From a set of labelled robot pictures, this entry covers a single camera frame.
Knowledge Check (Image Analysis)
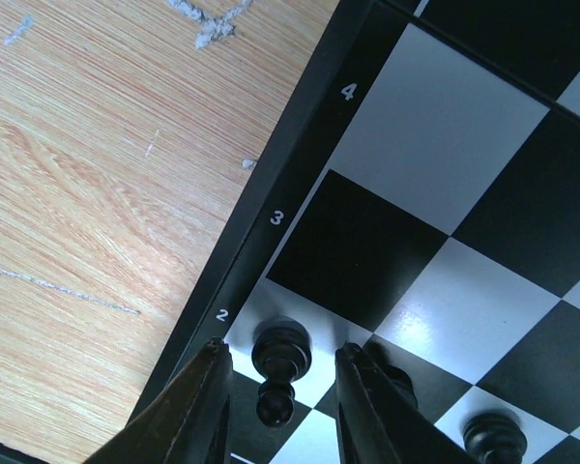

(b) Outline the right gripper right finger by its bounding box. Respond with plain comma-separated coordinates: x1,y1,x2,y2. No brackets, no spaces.
335,342,475,463

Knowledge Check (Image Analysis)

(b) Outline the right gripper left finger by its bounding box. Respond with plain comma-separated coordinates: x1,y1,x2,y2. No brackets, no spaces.
89,337,233,464

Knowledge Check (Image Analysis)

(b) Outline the black chess piece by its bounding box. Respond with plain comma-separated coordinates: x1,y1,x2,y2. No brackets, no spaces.
462,412,528,464
364,340,419,410

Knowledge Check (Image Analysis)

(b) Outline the black pawn piece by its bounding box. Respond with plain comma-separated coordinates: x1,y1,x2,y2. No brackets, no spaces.
251,316,312,428

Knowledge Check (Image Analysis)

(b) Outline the black white chessboard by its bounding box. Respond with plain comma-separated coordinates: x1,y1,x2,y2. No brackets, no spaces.
137,1,580,463

